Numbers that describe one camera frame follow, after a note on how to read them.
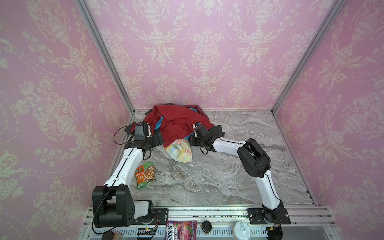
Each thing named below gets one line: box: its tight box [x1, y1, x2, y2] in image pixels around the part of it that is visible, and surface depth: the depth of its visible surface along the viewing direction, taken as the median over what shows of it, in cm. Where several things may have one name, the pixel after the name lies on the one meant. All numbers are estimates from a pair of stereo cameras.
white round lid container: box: [232, 221, 251, 240], surface depth 67 cm
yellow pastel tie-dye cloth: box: [164, 138, 193, 163], surface depth 96 cm
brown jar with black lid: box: [101, 230, 123, 240], surface depth 63 cm
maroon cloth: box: [183, 104, 210, 120], surface depth 115 cm
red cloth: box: [131, 105, 213, 148], surface depth 101 cm
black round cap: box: [200, 220, 213, 235], surface depth 65 cm
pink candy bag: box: [165, 220, 198, 240], surface depth 70 cm
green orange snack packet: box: [135, 161, 156, 189], surface depth 87 cm
